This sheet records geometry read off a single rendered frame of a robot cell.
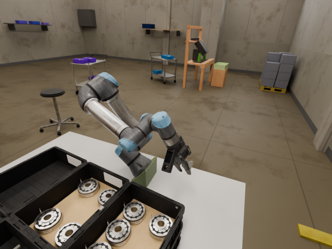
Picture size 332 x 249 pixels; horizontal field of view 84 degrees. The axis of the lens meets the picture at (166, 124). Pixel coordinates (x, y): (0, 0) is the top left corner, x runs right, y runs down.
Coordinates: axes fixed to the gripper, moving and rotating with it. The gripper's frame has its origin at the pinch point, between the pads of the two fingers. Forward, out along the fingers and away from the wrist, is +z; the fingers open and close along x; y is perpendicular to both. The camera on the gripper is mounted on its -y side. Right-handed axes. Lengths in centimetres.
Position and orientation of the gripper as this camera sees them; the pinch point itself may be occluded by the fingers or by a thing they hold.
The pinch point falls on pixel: (184, 172)
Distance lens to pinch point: 99.6
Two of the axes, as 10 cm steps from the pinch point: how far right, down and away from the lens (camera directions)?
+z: 3.9, 7.8, 4.9
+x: -7.0, -0.9, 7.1
